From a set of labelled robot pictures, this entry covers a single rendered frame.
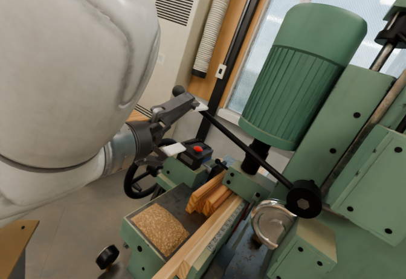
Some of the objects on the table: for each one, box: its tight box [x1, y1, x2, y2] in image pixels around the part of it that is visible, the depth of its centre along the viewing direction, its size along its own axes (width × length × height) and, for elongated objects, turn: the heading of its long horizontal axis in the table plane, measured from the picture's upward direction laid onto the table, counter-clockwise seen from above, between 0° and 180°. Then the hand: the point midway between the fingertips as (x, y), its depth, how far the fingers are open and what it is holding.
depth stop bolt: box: [242, 192, 262, 221], centre depth 55 cm, size 2×2×10 cm
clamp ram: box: [202, 161, 227, 184], centre depth 67 cm, size 9×8×9 cm
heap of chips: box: [131, 202, 190, 258], centre depth 46 cm, size 8×12×3 cm
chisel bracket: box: [222, 160, 276, 206], centre depth 59 cm, size 7×14×8 cm, turn 15°
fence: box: [185, 170, 269, 279], centre depth 61 cm, size 60×2×6 cm, turn 105°
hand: (190, 127), depth 51 cm, fingers open, 13 cm apart
